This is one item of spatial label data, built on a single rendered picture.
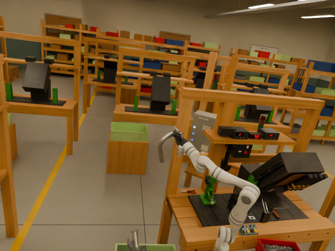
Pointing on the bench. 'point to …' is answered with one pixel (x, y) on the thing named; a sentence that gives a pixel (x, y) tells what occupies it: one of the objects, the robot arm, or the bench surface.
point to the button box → (247, 229)
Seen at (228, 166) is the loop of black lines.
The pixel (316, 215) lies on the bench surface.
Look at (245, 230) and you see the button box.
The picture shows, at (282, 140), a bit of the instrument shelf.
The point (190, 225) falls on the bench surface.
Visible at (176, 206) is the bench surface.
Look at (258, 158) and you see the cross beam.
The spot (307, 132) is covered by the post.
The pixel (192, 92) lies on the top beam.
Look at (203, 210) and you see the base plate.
